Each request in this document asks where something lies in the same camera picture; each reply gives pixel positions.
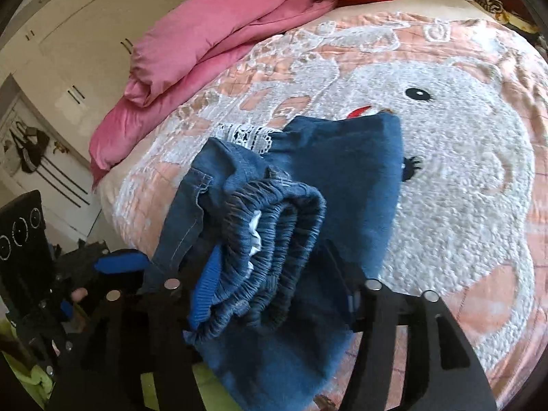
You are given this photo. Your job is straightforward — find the pink quilt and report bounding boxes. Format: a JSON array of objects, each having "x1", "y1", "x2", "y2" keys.
[{"x1": 88, "y1": 0, "x2": 343, "y2": 189}]

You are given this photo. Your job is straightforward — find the white door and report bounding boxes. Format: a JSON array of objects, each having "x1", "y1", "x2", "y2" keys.
[{"x1": 0, "y1": 75, "x2": 104, "y2": 247}]

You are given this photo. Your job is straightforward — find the black hanging bag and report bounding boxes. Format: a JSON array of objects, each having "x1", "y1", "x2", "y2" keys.
[{"x1": 15, "y1": 124, "x2": 51, "y2": 175}]

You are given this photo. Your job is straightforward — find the blue denim pants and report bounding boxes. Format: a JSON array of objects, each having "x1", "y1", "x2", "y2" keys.
[{"x1": 141, "y1": 111, "x2": 405, "y2": 411}]

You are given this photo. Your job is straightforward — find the white wardrobe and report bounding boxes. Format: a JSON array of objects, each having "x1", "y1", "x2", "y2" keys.
[{"x1": 0, "y1": 0, "x2": 190, "y2": 167}]

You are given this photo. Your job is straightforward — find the pink white printed blanket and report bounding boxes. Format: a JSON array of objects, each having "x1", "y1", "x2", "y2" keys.
[{"x1": 92, "y1": 0, "x2": 548, "y2": 407}]

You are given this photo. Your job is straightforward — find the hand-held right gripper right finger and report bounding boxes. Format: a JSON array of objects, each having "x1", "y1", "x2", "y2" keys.
[{"x1": 323, "y1": 239, "x2": 489, "y2": 411}]

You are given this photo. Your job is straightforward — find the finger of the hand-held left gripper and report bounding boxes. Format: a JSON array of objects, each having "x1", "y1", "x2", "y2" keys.
[{"x1": 86, "y1": 250, "x2": 150, "y2": 295}]

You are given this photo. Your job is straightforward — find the person's left forearm green sleeve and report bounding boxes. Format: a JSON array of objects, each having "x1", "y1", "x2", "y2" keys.
[{"x1": 0, "y1": 320, "x2": 54, "y2": 409}]

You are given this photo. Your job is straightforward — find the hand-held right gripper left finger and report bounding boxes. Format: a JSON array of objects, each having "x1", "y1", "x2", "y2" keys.
[{"x1": 47, "y1": 246, "x2": 225, "y2": 411}]

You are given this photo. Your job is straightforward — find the person's green garment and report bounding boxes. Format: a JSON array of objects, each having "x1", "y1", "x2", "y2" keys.
[{"x1": 141, "y1": 364, "x2": 240, "y2": 411}]

